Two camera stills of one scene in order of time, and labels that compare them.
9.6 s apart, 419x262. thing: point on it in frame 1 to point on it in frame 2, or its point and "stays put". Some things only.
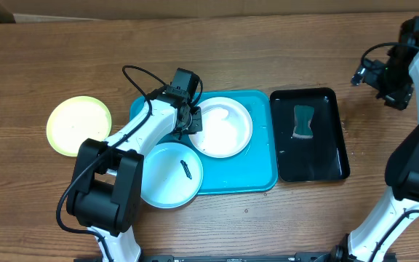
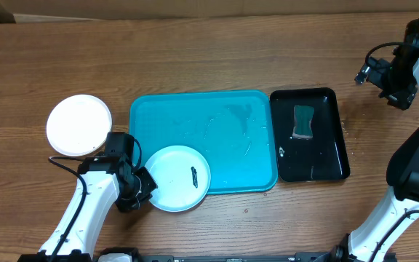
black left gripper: x=196 y=124 to x=126 y=205
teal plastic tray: x=252 y=170 stays put
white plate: x=226 y=128 to x=78 y=125
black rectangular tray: x=323 y=157 stays put
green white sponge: x=302 y=115 stays put
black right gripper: x=368 y=76 stays put
